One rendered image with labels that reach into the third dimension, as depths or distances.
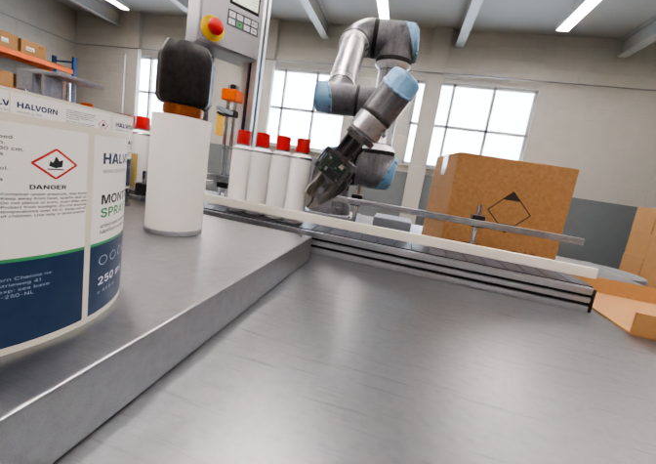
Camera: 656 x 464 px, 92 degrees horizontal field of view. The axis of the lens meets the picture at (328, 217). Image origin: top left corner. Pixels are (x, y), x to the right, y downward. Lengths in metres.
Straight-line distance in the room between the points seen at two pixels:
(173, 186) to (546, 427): 0.53
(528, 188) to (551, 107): 5.69
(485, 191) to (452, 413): 0.67
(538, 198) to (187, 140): 0.83
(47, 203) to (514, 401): 0.42
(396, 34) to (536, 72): 5.63
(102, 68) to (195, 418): 9.33
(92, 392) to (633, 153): 7.03
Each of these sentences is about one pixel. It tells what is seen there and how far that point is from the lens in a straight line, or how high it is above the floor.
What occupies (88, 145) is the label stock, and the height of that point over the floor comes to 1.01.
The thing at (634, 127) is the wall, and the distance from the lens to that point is 7.07.
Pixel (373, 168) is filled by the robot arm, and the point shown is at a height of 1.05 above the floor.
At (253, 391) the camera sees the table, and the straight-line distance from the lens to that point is 0.31.
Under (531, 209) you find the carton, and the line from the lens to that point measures 0.97.
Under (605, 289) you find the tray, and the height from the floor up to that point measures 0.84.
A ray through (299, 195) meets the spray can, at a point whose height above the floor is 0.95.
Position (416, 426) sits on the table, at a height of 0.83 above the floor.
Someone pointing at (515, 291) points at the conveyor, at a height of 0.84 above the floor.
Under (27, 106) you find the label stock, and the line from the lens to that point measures 0.65.
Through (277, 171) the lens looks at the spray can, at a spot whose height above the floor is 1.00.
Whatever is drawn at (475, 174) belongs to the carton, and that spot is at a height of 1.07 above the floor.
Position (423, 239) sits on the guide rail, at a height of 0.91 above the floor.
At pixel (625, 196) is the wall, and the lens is 7.01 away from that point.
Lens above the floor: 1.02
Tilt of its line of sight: 9 degrees down
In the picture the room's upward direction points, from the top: 9 degrees clockwise
